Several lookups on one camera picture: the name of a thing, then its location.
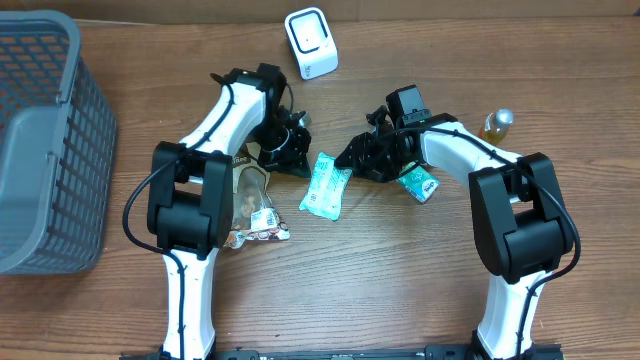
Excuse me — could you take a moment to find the teal tissue pack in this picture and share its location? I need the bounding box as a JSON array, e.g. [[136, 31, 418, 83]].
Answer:
[[397, 162, 440, 204]]

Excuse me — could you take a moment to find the teal snack packet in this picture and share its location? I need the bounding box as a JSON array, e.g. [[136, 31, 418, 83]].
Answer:
[[299, 152, 352, 221]]

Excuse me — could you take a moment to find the brown snack pouch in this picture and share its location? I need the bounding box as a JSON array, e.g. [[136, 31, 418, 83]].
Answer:
[[224, 142, 290, 249]]

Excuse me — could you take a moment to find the yellow dish soap bottle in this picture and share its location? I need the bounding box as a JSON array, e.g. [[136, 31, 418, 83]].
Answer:
[[478, 108, 515, 146]]

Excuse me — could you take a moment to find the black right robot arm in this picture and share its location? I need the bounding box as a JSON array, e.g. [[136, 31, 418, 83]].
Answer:
[[335, 85, 581, 359]]

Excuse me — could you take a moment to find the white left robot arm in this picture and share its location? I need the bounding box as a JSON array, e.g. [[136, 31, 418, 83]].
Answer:
[[145, 63, 311, 359]]

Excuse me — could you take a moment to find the white barcode scanner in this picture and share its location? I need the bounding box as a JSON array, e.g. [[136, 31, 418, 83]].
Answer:
[[284, 7, 339, 80]]

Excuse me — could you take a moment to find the grey plastic basket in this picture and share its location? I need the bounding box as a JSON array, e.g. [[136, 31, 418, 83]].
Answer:
[[1, 10, 119, 275]]

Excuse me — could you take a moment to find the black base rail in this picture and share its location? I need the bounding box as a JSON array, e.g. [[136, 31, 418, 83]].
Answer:
[[119, 345, 565, 360]]

